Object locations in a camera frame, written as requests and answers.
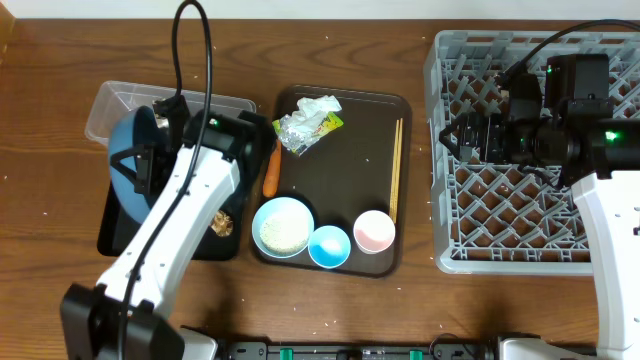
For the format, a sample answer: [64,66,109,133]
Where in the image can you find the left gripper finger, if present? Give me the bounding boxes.
[110,146,139,165]
[109,162,136,193]

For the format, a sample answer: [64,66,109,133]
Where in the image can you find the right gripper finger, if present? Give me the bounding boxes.
[440,139,461,162]
[439,116,462,141]

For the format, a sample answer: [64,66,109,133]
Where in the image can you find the dark blue plate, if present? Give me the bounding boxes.
[108,106,167,223]

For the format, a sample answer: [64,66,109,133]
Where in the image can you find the brown food scrap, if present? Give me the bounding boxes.
[210,210,234,237]

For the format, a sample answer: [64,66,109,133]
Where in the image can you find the pink white cup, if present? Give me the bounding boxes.
[353,210,396,254]

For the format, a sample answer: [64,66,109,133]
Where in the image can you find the small blue cup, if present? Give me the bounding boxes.
[308,225,351,269]

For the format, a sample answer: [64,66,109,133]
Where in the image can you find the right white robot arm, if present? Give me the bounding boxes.
[438,54,639,359]

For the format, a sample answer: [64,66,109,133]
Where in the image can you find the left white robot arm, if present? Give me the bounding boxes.
[60,111,276,359]

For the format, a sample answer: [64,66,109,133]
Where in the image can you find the black waste bin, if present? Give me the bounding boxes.
[97,184,249,261]

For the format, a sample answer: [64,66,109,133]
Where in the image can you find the grey dishwasher rack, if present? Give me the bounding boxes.
[424,31,639,276]

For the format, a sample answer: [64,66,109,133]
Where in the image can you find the left wooden chopstick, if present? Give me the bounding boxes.
[389,119,402,223]

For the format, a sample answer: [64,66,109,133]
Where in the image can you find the clear plastic bin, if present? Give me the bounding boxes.
[85,81,257,147]

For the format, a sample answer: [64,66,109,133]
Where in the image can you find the dark brown serving tray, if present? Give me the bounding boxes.
[275,85,412,278]

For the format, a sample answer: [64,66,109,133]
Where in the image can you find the orange carrot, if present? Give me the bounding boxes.
[262,140,282,198]

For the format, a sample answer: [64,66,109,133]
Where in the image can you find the crumpled white tissue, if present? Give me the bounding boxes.
[272,95,344,156]

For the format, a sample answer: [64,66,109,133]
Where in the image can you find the yellow green snack wrapper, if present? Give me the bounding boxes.
[272,111,343,156]

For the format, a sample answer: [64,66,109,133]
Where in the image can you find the light blue rice bowl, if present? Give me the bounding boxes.
[251,197,315,259]

